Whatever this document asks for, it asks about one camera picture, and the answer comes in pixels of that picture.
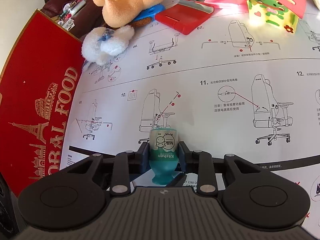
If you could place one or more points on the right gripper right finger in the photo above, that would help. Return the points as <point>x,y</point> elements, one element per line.
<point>200,163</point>

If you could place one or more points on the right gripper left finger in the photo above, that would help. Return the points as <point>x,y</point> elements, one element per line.
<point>127,167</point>

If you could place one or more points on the toy milk bottle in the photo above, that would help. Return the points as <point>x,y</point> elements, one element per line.
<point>163,157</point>

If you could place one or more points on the white instruction sheet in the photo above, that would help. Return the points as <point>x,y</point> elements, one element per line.
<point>228,87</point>

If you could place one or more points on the red gift box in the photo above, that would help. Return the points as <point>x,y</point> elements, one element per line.
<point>38,83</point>

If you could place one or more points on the white fluffy plush toy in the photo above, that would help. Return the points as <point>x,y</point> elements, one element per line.
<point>102,43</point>

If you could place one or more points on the red plastic case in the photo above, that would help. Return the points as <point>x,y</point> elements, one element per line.
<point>185,16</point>

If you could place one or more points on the foam craft house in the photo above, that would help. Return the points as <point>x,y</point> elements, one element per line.
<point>283,14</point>

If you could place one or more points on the blue plastic toy handle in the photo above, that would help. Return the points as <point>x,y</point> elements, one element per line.
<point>150,12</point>

